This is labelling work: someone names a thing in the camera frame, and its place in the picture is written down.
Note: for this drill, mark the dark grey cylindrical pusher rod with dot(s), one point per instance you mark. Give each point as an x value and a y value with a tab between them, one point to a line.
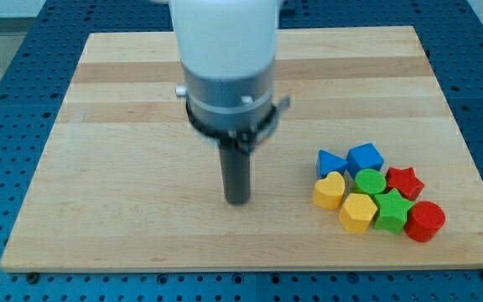
235	170

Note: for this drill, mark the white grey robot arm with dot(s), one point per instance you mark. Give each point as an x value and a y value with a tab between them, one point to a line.
227	50

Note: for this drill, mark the light wooden board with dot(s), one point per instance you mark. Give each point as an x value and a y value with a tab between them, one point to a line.
125	185

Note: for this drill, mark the green circle block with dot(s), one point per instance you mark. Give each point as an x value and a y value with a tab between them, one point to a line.
369	182

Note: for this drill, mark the red circle block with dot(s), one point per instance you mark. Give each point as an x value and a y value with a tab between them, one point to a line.
425	219

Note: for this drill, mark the blue triangle block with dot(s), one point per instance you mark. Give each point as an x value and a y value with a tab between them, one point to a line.
328	162

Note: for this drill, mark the yellow heart block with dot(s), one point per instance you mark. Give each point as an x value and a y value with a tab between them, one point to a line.
328	192

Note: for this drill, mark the yellow hexagon block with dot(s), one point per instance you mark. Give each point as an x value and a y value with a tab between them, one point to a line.
357	213

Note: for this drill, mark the blue cube block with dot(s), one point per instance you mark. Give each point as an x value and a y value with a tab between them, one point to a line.
365	156

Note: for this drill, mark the green star block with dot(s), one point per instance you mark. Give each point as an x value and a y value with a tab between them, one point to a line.
392	213

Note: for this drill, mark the red star block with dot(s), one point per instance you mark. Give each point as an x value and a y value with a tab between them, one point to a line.
405	181

